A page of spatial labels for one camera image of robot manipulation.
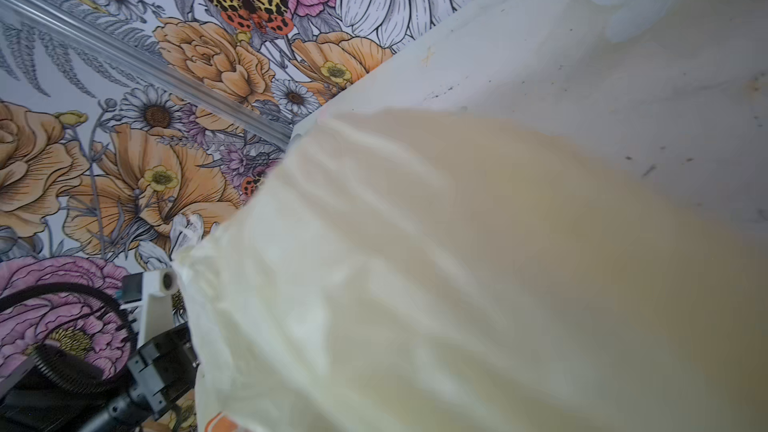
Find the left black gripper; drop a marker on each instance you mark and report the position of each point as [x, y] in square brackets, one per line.
[161, 372]

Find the cream printed plastic bag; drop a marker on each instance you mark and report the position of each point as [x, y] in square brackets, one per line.
[417, 271]

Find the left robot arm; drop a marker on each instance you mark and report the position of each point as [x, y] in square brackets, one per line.
[53, 390]

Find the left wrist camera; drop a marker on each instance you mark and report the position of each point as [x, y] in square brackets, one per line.
[150, 295]

